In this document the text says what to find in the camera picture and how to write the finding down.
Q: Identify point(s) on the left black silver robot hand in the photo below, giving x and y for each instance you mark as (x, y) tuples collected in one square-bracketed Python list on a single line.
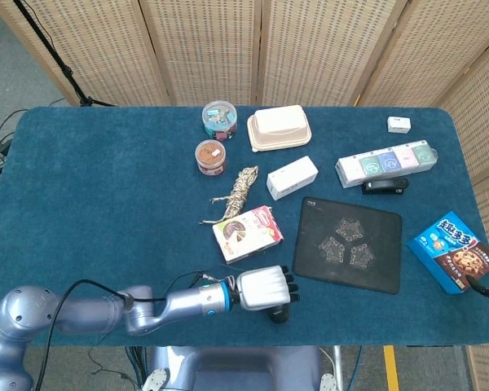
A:
[(265, 287)]

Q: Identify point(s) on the black computer mouse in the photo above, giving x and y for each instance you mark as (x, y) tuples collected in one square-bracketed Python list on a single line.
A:
[(279, 314)]

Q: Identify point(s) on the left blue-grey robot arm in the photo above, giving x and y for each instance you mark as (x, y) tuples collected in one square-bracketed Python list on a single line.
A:
[(146, 311)]

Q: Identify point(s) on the black patterned mouse pad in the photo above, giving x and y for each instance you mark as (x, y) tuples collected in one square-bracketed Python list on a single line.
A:
[(346, 244)]

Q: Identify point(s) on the white red biscuit box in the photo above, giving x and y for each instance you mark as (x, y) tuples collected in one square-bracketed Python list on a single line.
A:
[(246, 234)]

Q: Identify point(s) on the blue chocolate cookie box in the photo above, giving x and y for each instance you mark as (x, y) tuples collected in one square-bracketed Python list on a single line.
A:
[(448, 250)]

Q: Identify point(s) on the blue-grey robot torso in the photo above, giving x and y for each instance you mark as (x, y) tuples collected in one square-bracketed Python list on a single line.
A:
[(236, 366)]

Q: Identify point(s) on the metal table leg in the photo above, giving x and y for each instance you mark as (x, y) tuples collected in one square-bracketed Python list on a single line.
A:
[(339, 366)]

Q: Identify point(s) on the white rectangular cardboard box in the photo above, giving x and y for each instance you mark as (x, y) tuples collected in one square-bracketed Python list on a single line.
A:
[(292, 177)]

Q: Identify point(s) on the clear jar with brown contents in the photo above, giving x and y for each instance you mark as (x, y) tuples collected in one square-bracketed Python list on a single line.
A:
[(210, 156)]

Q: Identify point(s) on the black stapler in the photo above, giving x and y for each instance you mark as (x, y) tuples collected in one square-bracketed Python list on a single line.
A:
[(385, 186)]

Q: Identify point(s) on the beige plastic lunch container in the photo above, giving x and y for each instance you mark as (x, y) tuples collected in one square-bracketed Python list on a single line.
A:
[(279, 128)]

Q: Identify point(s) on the row of tissue packs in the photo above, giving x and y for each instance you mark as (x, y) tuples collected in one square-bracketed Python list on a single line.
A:
[(385, 163)]

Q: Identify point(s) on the clear jar of binder clips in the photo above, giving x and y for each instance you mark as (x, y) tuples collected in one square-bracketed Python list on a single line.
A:
[(219, 120)]

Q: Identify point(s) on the blue carpet table cover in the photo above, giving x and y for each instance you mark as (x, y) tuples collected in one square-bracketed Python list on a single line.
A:
[(106, 203)]

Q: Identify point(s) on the small white box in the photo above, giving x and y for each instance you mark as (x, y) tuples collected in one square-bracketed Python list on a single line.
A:
[(399, 124)]

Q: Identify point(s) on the woven wooden folding screen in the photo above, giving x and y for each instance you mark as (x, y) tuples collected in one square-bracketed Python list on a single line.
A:
[(203, 49)]

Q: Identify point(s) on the black tripod stand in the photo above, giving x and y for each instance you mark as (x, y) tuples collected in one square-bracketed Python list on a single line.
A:
[(61, 65)]

